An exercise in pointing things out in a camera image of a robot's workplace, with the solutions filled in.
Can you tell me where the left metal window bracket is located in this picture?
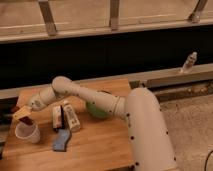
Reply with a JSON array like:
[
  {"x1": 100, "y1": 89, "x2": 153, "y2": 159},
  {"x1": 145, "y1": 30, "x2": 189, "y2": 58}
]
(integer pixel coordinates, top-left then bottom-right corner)
[{"x1": 38, "y1": 0, "x2": 57, "y2": 36}]

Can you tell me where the right metal window bracket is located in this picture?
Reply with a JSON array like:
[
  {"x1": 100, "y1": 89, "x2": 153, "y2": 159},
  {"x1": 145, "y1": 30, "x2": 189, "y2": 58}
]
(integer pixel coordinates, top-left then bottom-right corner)
[{"x1": 188, "y1": 0, "x2": 208, "y2": 23}]

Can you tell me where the metal window bracket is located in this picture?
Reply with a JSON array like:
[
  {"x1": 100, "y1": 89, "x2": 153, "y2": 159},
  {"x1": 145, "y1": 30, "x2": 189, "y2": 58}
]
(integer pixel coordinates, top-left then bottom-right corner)
[
  {"x1": 38, "y1": 0, "x2": 57, "y2": 36},
  {"x1": 188, "y1": 0, "x2": 208, "y2": 23},
  {"x1": 109, "y1": 0, "x2": 120, "y2": 30}
]

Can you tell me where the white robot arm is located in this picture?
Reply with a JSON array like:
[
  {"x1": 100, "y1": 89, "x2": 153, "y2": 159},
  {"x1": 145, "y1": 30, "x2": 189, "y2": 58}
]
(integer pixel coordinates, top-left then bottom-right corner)
[{"x1": 13, "y1": 76, "x2": 179, "y2": 171}]

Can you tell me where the red chili pepper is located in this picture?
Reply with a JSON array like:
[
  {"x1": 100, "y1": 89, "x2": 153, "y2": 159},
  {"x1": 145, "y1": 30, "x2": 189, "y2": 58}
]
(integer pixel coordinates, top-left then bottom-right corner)
[{"x1": 19, "y1": 116, "x2": 33, "y2": 125}]

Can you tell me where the blue sponge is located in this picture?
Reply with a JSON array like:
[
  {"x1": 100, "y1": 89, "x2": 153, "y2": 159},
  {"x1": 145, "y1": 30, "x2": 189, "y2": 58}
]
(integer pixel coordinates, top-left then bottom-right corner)
[{"x1": 53, "y1": 129, "x2": 71, "y2": 152}]

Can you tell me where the red and white box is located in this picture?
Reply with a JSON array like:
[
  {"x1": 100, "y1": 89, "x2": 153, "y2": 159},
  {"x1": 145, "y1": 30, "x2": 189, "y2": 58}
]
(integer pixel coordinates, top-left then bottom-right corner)
[{"x1": 52, "y1": 106, "x2": 63, "y2": 131}]

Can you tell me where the middle metal window bracket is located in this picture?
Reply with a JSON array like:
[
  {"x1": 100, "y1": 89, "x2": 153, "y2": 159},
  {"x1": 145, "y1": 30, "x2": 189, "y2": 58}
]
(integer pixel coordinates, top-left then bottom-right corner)
[{"x1": 109, "y1": 0, "x2": 120, "y2": 30}]

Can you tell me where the green ceramic bowl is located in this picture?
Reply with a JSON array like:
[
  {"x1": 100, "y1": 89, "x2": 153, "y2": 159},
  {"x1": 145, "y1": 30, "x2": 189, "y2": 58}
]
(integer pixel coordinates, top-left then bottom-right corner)
[{"x1": 85, "y1": 99, "x2": 109, "y2": 119}]

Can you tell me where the white spray bottle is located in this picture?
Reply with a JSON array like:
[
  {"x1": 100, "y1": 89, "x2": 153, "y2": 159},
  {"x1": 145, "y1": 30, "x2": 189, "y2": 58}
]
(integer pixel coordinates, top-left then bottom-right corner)
[{"x1": 180, "y1": 52, "x2": 197, "y2": 74}]

